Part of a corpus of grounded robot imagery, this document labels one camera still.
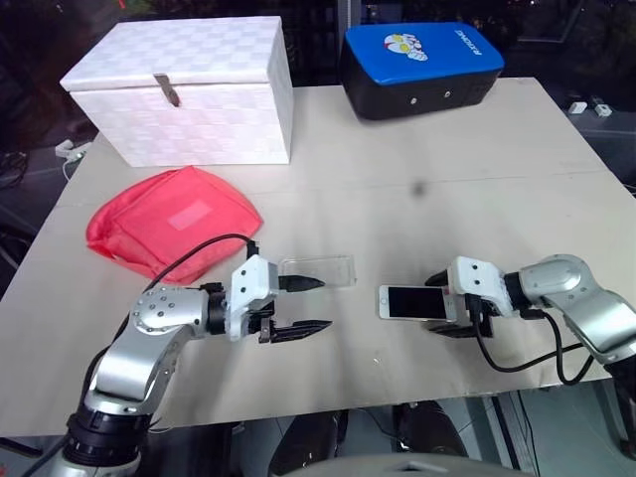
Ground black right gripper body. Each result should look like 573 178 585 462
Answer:
466 293 497 340

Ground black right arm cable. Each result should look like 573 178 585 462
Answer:
470 296 597 387

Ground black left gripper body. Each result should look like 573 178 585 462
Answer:
246 296 279 345

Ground clear plastic phone case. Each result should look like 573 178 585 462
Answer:
276 253 359 293

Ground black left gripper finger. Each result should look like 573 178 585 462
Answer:
276 273 327 294
270 319 334 346

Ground white power strip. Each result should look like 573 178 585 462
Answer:
53 139 92 163

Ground metal box latch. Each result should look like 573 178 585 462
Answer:
152 73 183 108

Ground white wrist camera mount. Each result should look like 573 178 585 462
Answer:
226 255 280 343
445 256 511 319

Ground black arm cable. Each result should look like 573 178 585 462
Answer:
470 296 597 387
146 233 261 299

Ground white checkered storage box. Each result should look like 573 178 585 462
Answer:
59 15 296 168

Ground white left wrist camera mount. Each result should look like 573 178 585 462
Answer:
226 255 280 343

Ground dark rounded shape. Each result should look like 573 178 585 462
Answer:
267 410 350 477
396 398 469 459

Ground white smartphone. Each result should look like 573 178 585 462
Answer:
378 283 450 322

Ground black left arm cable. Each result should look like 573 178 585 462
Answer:
146 233 261 299

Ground red fabric bag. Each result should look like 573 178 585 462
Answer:
84 165 265 286

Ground blue and black padded case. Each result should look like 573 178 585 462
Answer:
338 20 507 122

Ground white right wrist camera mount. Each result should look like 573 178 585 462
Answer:
445 256 511 319

